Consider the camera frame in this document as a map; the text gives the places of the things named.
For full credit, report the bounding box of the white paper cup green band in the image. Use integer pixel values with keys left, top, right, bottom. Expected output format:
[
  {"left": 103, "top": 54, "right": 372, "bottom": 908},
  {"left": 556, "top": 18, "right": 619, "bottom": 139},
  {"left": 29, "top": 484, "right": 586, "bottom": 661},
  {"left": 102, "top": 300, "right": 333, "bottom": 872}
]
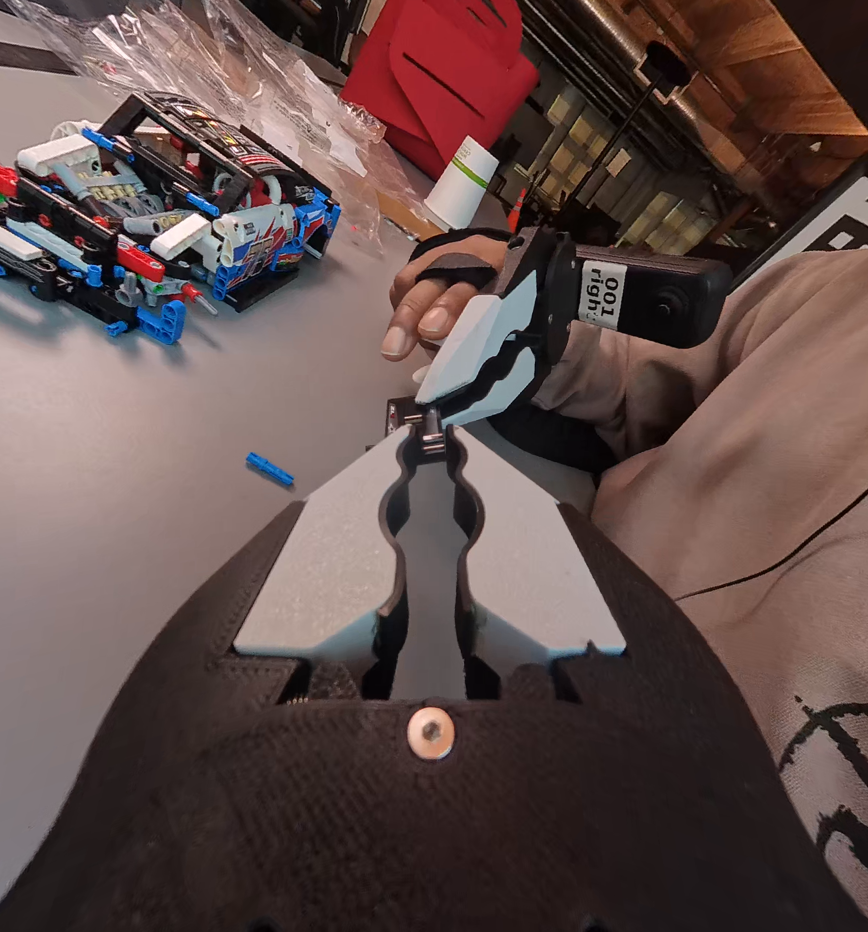
[{"left": 424, "top": 134, "right": 501, "bottom": 230}]

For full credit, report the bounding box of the black sweatshirt drawstring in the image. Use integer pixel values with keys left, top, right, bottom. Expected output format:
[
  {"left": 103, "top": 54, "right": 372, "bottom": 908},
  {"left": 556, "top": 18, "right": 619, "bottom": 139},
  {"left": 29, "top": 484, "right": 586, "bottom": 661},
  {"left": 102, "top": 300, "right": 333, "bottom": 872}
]
[{"left": 673, "top": 475, "right": 868, "bottom": 602}]

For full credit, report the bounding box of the black connector pin piece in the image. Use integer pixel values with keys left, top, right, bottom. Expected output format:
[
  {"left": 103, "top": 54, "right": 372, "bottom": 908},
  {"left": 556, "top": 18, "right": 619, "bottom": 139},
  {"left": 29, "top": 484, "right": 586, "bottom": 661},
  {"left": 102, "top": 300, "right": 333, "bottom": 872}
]
[{"left": 405, "top": 406, "right": 450, "bottom": 465}]

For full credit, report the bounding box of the red felt bag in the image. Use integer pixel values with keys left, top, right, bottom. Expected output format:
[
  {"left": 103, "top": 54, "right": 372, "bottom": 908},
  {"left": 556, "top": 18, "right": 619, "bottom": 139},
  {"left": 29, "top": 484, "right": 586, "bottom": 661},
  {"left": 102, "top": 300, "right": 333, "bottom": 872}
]
[{"left": 341, "top": 0, "right": 540, "bottom": 182}]

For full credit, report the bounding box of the grey desk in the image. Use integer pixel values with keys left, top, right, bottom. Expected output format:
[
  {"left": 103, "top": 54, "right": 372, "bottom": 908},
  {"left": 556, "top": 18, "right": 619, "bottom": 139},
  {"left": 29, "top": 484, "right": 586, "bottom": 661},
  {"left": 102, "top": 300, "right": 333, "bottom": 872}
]
[{"left": 0, "top": 7, "right": 602, "bottom": 911}]

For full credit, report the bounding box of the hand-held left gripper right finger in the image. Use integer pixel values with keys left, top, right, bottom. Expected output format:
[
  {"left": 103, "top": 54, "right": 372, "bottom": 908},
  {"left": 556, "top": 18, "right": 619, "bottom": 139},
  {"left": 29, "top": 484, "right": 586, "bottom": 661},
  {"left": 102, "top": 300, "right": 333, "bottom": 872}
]
[{"left": 445, "top": 426, "right": 628, "bottom": 689}]

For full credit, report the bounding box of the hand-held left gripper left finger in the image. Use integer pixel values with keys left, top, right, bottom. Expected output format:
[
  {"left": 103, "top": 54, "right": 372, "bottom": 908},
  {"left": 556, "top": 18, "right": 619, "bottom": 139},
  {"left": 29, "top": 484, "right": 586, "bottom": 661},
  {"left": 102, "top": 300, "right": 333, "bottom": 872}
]
[{"left": 232, "top": 424, "right": 417, "bottom": 678}]

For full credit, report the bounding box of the person's right hand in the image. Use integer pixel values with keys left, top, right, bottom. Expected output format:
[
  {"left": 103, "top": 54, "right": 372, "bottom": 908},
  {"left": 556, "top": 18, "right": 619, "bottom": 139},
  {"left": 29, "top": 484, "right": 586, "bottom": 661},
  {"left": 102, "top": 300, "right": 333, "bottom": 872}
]
[{"left": 380, "top": 251, "right": 501, "bottom": 361}]

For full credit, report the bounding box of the person's right forearm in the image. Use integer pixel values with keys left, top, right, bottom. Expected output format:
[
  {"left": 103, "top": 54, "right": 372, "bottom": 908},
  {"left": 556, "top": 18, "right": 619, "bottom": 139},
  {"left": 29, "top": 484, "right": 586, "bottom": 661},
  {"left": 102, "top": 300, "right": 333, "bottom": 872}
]
[{"left": 532, "top": 236, "right": 868, "bottom": 467}]

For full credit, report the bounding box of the partly built toy brick car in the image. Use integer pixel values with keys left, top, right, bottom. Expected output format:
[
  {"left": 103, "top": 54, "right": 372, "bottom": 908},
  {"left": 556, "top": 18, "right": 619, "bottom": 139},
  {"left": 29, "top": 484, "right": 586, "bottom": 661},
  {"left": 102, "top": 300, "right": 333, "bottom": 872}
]
[{"left": 0, "top": 91, "right": 342, "bottom": 343}]

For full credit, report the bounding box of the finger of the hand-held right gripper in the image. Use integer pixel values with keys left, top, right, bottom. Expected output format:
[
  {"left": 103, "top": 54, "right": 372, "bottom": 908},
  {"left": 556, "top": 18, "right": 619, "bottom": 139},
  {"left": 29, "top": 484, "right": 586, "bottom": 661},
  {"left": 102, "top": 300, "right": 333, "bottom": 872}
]
[
  {"left": 414, "top": 271, "right": 540, "bottom": 406},
  {"left": 441, "top": 348, "right": 538, "bottom": 428}
]

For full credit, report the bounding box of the blue pin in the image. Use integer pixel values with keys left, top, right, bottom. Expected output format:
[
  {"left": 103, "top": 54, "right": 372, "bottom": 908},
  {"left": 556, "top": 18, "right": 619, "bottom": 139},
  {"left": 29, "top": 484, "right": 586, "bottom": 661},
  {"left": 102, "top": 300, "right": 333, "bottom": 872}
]
[{"left": 245, "top": 451, "right": 297, "bottom": 486}]

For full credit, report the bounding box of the black light stand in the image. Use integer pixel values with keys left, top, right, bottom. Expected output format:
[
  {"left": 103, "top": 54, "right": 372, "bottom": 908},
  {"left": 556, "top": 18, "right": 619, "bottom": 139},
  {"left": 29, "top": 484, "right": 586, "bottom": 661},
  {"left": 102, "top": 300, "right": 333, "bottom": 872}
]
[{"left": 572, "top": 40, "right": 699, "bottom": 212}]

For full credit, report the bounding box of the clear plastic parts bag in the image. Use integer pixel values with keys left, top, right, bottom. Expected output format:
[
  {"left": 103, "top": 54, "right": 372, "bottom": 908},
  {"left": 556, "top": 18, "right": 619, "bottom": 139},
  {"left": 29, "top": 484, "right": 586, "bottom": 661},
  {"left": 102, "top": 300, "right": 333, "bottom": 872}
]
[{"left": 12, "top": 0, "right": 387, "bottom": 241}]

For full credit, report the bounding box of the black flat strip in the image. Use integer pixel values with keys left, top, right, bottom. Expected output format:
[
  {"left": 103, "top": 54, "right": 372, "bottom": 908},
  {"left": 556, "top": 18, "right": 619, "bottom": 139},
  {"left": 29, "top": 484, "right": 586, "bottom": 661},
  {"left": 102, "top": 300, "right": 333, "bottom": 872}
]
[{"left": 0, "top": 35, "right": 80, "bottom": 75}]

